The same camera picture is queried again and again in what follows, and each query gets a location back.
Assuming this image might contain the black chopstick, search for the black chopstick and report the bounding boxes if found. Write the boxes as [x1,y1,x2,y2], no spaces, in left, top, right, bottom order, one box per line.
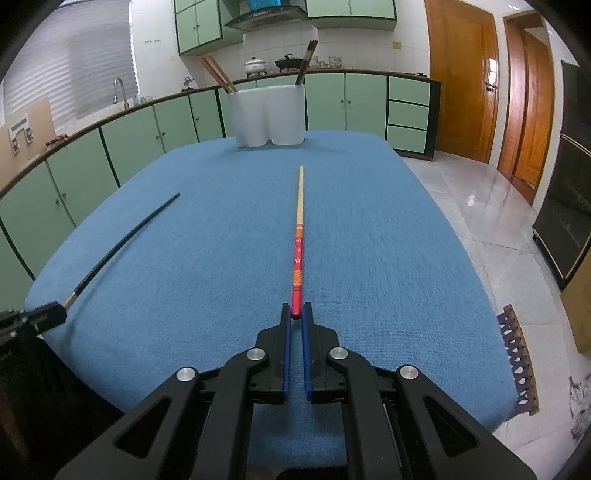
[300,40,320,87]
[62,193,181,309]
[295,41,314,87]

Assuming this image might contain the white double chopstick holder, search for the white double chopstick holder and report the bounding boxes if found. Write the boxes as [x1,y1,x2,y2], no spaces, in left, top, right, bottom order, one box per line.
[229,85,307,148]

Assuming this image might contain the black glass-front cabinet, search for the black glass-front cabinet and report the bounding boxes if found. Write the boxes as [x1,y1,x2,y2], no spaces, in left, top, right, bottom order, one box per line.
[531,60,591,291]

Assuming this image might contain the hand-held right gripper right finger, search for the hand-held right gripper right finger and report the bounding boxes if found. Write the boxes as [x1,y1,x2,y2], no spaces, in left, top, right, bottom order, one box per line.
[301,302,539,480]

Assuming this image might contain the green kitchen counter cabinets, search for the green kitchen counter cabinets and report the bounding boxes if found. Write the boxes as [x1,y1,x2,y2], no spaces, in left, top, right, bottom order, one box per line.
[0,69,440,296]

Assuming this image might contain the blue tablecloth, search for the blue tablecloth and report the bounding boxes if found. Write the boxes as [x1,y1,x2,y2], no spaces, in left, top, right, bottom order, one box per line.
[25,129,518,469]

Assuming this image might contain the green wall cabinet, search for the green wall cabinet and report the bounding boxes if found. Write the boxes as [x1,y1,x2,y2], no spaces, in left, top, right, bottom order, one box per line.
[174,0,245,56]
[305,0,398,31]

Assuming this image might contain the wooden door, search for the wooden door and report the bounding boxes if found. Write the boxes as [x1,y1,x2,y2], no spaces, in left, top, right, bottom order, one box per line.
[496,11,555,206]
[425,0,502,165]

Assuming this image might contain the white bracket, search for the white bracket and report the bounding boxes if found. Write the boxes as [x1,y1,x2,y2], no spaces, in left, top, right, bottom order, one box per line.
[8,113,36,156]

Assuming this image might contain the cardboard sheet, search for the cardboard sheet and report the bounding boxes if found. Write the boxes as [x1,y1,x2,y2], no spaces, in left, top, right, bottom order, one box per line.
[0,97,54,158]

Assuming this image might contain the cardboard box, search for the cardboard box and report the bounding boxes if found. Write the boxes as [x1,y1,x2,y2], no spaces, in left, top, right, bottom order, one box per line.
[560,262,591,354]

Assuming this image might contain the black wok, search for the black wok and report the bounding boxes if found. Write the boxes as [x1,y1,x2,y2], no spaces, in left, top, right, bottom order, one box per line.
[274,54,306,73]

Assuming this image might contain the red-patterned bamboo chopstick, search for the red-patterned bamboo chopstick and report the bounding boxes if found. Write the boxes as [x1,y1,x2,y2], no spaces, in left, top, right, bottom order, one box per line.
[290,165,306,320]
[207,54,239,92]
[199,55,234,93]

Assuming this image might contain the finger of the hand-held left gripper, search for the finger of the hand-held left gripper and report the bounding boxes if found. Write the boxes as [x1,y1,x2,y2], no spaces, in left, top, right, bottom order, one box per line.
[0,301,68,334]

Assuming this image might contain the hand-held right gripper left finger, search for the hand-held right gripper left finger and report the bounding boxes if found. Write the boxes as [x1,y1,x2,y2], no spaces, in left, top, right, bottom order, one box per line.
[54,302,293,480]

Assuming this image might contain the window blinds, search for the window blinds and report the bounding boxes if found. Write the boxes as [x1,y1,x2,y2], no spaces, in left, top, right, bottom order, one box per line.
[0,4,139,136]

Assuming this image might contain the dark rag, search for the dark rag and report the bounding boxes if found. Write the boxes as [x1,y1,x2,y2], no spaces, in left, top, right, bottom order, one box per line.
[570,376,591,439]

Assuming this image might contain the metal range hood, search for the metal range hood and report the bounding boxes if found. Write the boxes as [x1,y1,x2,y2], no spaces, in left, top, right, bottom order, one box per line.
[224,0,309,32]

